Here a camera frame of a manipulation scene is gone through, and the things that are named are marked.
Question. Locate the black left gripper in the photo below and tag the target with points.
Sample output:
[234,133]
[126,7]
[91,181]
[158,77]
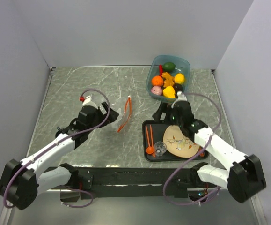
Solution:
[98,111]

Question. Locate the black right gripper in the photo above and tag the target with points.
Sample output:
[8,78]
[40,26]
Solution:
[164,108]

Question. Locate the yellow fake bell pepper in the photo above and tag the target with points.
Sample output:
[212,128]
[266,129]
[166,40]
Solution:
[169,92]

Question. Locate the dark brown fake fruit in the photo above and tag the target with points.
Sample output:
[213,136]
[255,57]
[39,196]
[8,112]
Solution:
[177,87]

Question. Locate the purple fake onion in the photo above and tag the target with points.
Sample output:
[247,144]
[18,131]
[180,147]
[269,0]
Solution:
[157,90]

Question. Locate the tan fake ginger root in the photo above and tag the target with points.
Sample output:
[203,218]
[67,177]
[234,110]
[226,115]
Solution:
[168,79]

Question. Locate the yellow fake lemon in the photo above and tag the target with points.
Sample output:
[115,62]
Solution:
[179,79]

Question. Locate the clear zip top bag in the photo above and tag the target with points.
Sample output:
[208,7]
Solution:
[123,106]

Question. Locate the orange fake fruit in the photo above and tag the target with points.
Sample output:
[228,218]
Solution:
[157,81]

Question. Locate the green fake vegetable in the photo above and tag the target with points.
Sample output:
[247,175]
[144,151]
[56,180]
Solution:
[168,67]

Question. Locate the red fake chili pepper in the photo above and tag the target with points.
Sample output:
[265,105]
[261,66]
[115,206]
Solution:
[160,69]

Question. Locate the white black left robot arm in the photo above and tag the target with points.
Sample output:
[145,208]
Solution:
[22,181]

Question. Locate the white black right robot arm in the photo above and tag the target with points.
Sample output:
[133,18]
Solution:
[241,175]

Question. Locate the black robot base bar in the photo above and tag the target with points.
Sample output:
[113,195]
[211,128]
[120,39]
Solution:
[133,182]

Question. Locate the beige bird pattern plate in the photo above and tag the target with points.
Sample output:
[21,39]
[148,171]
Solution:
[178,144]

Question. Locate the dark teal tape roll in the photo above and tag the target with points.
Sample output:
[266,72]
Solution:
[59,131]

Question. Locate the small clear glass cup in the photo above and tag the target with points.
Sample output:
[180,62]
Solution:
[160,148]

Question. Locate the teal transparent plastic bin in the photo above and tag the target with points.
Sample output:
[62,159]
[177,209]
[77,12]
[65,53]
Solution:
[182,66]

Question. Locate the black plastic tray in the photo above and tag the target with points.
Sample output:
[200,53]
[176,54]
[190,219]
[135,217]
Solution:
[158,132]

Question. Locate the orange plastic spoon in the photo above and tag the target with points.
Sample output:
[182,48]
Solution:
[150,150]

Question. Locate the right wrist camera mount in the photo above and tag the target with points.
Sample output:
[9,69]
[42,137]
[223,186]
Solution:
[180,97]

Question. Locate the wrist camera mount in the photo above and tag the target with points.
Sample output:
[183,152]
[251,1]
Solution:
[180,97]
[87,101]

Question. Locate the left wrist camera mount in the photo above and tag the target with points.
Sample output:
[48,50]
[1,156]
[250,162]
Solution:
[87,101]

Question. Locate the aluminium frame rail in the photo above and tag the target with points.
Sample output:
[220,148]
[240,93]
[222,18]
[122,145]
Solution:
[259,210]

